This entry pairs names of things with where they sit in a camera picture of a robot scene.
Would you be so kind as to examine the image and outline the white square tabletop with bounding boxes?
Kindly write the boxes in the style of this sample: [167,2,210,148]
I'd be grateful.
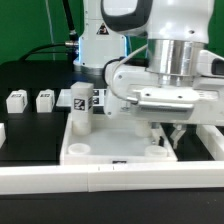
[60,114,177,165]

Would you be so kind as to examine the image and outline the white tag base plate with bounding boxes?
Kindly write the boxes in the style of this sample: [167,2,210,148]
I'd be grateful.
[56,89,106,107]

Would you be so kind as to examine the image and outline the white left obstacle bar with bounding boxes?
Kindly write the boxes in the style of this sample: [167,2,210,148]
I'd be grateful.
[0,123,6,149]

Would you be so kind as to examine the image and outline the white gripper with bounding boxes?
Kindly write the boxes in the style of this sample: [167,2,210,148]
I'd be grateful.
[104,62,224,149]

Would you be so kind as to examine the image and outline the white obstacle bar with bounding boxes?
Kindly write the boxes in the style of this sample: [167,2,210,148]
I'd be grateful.
[0,161,224,195]
[196,125,224,161]
[0,123,6,149]

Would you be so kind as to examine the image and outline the white front obstacle bar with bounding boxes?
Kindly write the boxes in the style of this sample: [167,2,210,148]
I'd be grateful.
[0,161,224,195]

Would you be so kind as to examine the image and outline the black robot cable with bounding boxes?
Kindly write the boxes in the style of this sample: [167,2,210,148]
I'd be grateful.
[18,0,80,62]

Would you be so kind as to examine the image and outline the white right obstacle bar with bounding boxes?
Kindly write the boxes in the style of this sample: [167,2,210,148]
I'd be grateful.
[196,125,224,161]

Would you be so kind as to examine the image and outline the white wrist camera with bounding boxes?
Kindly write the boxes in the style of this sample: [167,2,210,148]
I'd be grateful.
[197,50,224,78]

